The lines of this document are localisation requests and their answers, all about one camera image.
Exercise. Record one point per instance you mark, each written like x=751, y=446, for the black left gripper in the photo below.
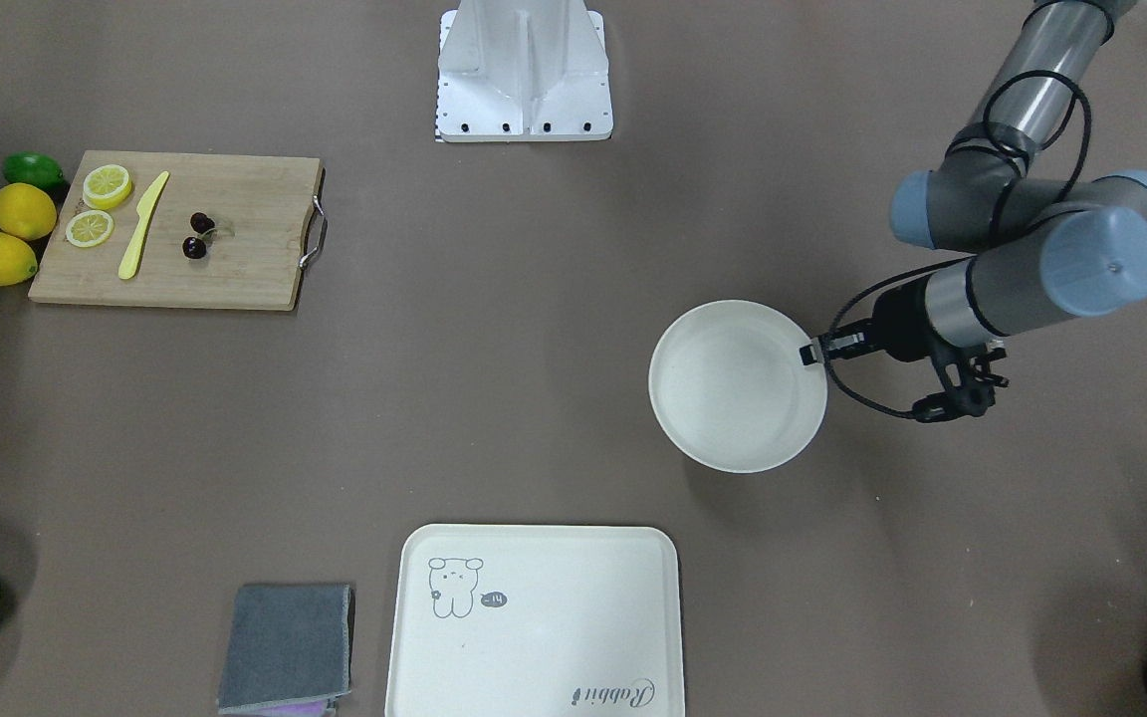
x=900, y=325

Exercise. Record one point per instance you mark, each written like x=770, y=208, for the cream shallow plate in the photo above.
x=728, y=386

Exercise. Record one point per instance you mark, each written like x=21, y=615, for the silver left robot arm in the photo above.
x=1033, y=252

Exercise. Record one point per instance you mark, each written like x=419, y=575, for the white rabbit tray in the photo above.
x=537, y=620

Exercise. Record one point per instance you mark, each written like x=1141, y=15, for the dark red cherry upper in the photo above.
x=201, y=224

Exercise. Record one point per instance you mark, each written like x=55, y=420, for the dark red cherry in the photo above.
x=194, y=248
x=201, y=224

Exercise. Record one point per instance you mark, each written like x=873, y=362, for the dark red cherry lower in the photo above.
x=194, y=248

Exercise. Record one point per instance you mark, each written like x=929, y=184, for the grey folded cloth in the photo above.
x=288, y=651

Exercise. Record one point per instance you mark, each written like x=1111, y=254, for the bamboo cutting board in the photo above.
x=269, y=225

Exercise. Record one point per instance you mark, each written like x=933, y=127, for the yellow plastic knife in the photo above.
x=145, y=209

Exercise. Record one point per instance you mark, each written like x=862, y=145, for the lemon slice near lime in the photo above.
x=106, y=187

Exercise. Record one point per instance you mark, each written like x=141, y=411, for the lemon slice near knife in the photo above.
x=89, y=228

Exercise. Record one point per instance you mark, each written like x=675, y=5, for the green lime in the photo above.
x=35, y=169

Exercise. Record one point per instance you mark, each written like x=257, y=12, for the whole lemon middle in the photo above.
x=27, y=212

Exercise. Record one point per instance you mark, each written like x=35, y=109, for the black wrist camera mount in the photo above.
x=969, y=385

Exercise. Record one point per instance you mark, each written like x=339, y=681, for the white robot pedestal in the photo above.
x=522, y=71

